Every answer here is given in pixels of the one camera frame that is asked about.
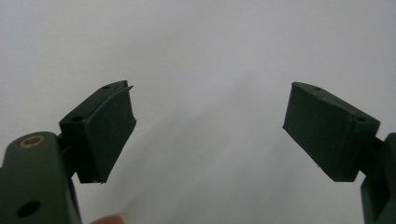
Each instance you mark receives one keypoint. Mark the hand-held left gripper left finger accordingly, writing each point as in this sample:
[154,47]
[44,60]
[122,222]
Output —
[99,130]

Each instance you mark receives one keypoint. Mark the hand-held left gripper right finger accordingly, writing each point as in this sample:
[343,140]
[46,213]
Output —
[327,130]

